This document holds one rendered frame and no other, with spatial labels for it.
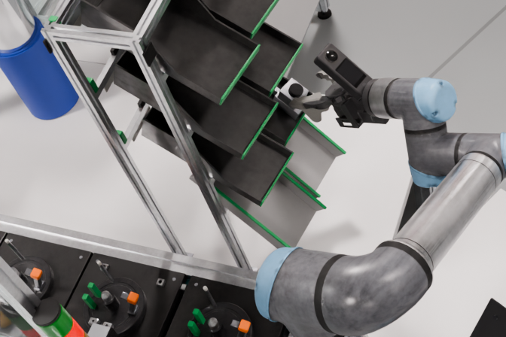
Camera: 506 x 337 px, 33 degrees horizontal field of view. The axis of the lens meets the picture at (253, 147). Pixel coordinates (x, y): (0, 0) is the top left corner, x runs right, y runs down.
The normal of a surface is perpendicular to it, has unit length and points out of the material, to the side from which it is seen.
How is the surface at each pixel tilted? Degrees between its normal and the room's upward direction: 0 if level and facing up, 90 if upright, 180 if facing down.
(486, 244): 0
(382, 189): 0
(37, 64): 90
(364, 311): 54
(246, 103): 25
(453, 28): 0
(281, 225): 45
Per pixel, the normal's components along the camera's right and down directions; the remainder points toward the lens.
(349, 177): -0.22, -0.58
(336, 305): -0.44, 0.07
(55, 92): 0.57, 0.57
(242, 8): 0.15, -0.41
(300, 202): 0.44, -0.21
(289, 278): -0.61, -0.41
